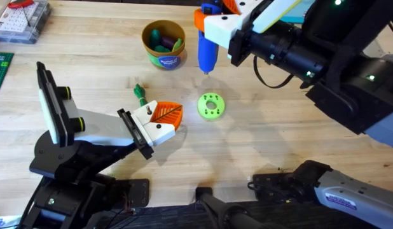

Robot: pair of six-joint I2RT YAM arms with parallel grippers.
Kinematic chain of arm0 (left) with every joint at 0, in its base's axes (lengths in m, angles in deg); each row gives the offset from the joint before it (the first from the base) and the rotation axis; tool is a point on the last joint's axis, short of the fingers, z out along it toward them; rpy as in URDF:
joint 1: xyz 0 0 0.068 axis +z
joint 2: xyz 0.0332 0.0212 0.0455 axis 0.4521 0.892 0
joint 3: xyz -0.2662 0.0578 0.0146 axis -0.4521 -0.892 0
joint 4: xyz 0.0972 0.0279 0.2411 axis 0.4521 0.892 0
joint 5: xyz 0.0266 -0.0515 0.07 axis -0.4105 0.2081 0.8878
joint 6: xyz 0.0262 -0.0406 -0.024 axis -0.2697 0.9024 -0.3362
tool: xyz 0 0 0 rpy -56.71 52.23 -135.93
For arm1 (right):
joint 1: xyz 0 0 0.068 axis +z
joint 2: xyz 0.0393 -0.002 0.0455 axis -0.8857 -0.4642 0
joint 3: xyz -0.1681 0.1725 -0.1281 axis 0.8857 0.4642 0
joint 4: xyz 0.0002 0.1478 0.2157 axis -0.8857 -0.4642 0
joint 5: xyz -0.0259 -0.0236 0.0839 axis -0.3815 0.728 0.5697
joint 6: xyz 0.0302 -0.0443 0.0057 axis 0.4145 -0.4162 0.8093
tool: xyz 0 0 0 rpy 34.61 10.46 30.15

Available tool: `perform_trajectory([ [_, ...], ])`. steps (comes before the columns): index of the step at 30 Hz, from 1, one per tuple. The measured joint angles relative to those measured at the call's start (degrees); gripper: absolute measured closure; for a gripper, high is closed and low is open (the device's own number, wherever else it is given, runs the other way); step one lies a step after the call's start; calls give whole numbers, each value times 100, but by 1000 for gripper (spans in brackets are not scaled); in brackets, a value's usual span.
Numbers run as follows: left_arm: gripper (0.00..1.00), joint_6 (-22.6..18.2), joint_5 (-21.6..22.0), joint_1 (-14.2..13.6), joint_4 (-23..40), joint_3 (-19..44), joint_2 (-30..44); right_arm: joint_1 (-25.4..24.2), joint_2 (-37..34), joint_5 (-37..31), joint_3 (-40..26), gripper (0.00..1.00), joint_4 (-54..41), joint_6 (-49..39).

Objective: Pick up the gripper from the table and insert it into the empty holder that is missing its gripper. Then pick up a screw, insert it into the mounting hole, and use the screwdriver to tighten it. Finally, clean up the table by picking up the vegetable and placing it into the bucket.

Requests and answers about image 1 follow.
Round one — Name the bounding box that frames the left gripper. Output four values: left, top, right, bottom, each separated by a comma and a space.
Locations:
72, 101, 184, 160

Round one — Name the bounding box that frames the blue electric screwdriver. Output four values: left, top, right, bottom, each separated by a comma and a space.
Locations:
196, 0, 223, 76

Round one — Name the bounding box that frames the green disc with holes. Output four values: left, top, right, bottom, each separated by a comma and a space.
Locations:
196, 92, 226, 121

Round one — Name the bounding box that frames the teal box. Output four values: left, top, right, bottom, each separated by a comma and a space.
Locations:
280, 0, 315, 24

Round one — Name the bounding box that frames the tub with toy vegetables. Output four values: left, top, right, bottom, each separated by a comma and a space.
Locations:
141, 19, 188, 71

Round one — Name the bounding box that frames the left wrist upright plate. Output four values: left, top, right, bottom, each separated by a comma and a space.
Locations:
36, 61, 74, 148

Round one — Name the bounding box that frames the black stand tube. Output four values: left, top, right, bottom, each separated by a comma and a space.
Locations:
195, 186, 280, 229

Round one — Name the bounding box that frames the green board with blocks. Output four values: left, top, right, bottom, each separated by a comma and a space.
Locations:
0, 52, 15, 96

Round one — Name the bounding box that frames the clear plastic parts box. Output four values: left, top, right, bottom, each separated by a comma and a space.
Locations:
0, 0, 52, 45

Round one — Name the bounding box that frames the black cable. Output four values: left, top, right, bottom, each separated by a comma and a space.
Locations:
252, 55, 294, 90

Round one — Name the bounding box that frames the red-handled tool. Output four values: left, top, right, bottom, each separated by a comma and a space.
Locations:
7, 0, 35, 10

